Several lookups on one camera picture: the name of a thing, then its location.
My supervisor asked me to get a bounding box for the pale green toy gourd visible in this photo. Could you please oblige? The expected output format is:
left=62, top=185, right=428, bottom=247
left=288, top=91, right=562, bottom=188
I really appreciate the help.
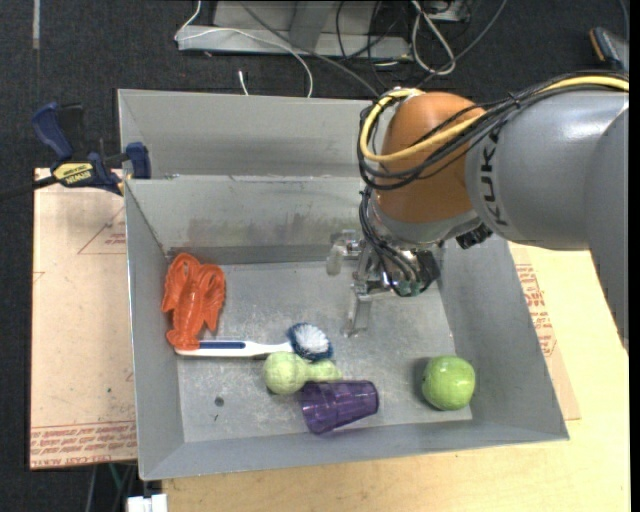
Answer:
left=262, top=350, right=344, bottom=397

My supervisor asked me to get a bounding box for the white and blue brush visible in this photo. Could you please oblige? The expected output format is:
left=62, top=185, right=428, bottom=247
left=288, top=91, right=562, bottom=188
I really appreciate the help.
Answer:
left=173, top=322, right=335, bottom=363

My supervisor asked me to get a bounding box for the black cylinder on white bracket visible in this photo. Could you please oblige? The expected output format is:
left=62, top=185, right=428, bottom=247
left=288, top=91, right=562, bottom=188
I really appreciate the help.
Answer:
left=455, top=221, right=494, bottom=251

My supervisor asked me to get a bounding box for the green apple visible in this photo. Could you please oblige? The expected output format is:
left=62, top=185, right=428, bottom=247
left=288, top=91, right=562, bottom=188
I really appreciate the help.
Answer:
left=420, top=354, right=477, bottom=413

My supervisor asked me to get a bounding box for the grey metal bin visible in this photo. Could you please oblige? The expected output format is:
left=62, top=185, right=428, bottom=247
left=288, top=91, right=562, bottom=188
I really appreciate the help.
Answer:
left=117, top=88, right=571, bottom=482

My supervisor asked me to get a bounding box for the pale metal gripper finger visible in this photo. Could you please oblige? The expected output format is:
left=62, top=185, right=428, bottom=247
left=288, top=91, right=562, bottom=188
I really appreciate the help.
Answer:
left=340, top=291, right=374, bottom=338
left=326, top=229, right=363, bottom=278

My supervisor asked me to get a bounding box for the brown cardboard board red print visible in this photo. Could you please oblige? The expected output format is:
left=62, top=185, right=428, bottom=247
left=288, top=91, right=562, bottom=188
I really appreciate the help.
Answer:
left=29, top=166, right=582, bottom=471

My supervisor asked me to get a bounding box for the purple plastic cup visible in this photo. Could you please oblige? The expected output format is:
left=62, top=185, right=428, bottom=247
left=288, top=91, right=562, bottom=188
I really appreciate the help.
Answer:
left=298, top=379, right=380, bottom=436

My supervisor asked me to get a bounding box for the orange toy lobster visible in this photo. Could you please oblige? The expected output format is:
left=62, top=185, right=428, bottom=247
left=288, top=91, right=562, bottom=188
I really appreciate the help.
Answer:
left=160, top=252, right=228, bottom=351

